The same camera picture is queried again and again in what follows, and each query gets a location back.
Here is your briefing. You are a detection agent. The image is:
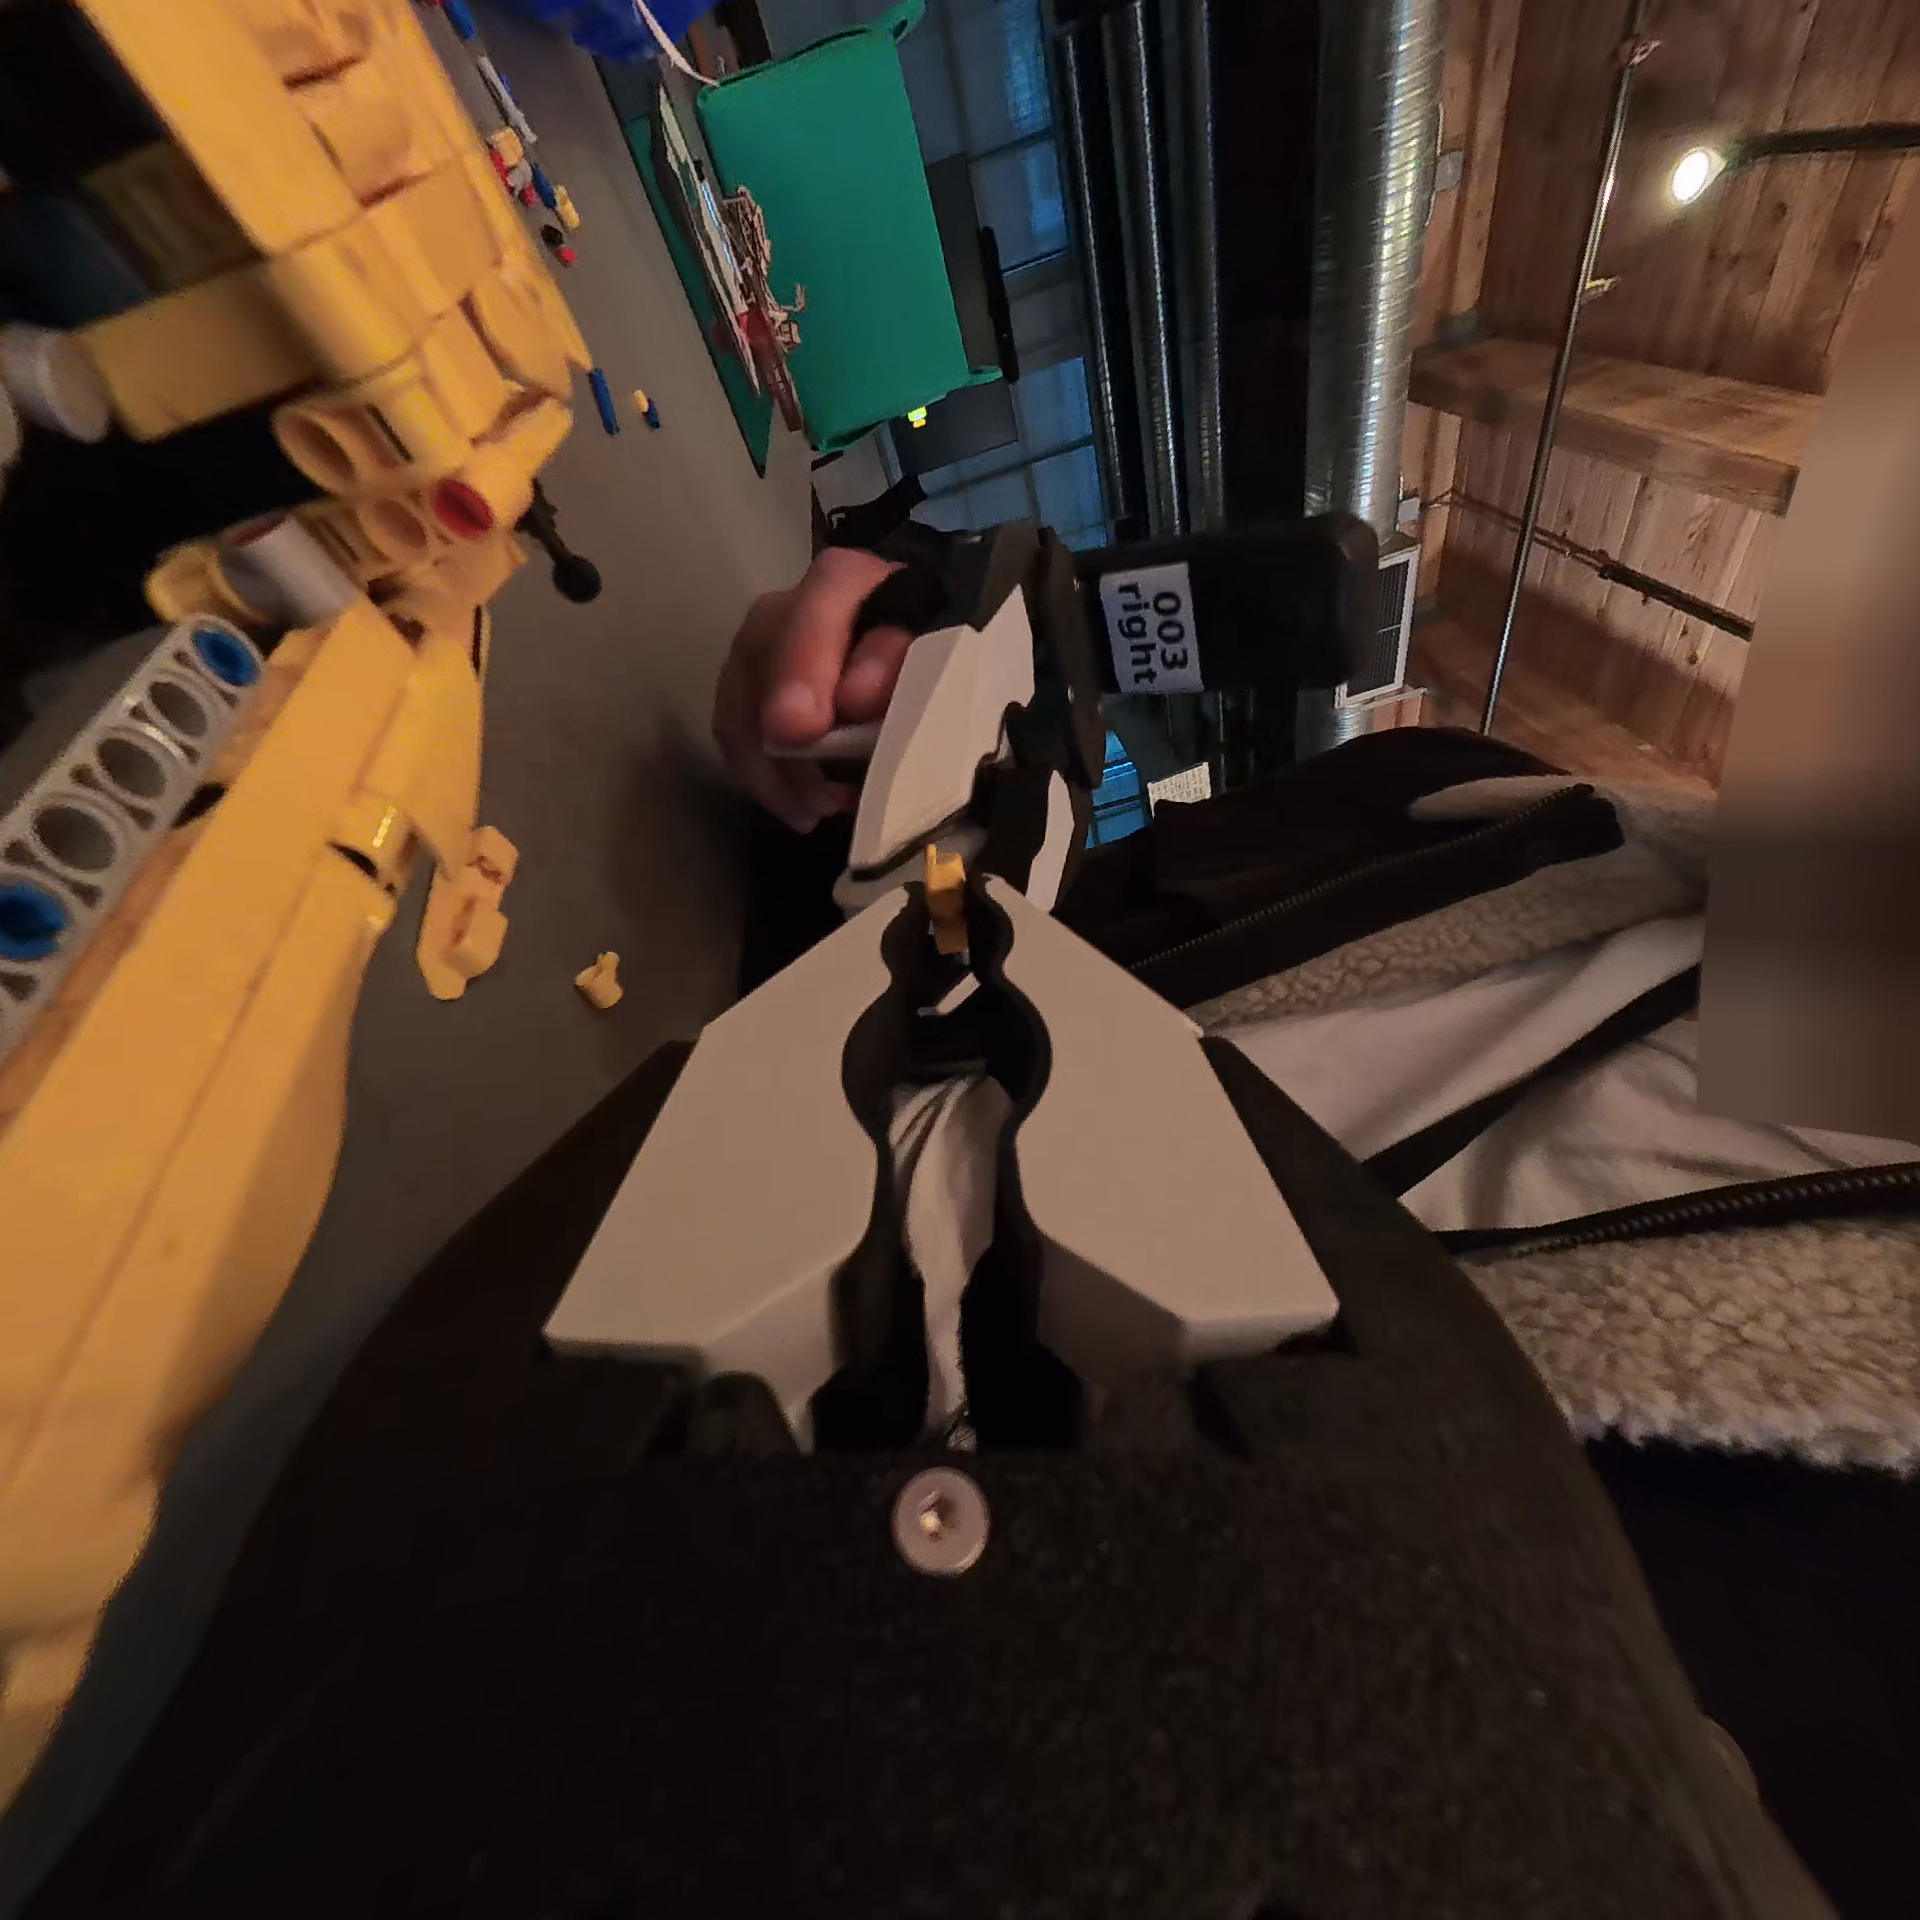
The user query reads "person's right hand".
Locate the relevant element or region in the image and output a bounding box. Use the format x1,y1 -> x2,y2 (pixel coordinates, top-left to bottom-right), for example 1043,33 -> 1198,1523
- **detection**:
712,544 -> 912,836

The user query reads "green plastic bin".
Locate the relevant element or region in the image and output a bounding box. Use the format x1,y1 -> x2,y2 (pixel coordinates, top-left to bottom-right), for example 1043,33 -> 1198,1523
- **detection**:
697,0 -> 1010,455

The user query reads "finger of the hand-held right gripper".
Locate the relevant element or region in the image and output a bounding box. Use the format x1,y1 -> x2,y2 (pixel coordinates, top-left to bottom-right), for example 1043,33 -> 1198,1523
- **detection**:
833,583 -> 1043,916
979,762 -> 1087,916

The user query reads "black ceiling pipe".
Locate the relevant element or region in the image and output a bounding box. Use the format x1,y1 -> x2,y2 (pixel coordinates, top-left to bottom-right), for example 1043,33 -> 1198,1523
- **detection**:
1481,0 -> 1655,742

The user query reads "yellow brick model car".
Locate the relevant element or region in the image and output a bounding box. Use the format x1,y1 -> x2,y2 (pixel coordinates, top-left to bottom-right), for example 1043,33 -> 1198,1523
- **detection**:
0,0 -> 606,1801

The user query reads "pile of small coloured bricks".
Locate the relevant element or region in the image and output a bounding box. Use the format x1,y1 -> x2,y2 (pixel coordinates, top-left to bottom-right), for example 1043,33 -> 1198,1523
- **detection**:
442,0 -> 666,442

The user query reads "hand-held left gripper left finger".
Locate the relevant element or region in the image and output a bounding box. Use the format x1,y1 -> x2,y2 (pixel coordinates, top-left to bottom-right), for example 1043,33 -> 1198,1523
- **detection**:
543,884 -> 929,1452

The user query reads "white air vent grille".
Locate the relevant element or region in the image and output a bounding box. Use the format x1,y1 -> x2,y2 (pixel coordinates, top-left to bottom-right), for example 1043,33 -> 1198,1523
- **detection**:
1336,544 -> 1431,711

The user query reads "silver ventilation duct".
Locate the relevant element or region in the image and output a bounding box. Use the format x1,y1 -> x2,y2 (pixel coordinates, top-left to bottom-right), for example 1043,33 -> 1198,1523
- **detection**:
1305,0 -> 1453,754

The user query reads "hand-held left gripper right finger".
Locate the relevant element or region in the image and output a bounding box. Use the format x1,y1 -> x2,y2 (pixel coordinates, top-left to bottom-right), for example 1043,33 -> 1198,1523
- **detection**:
969,880 -> 1344,1363

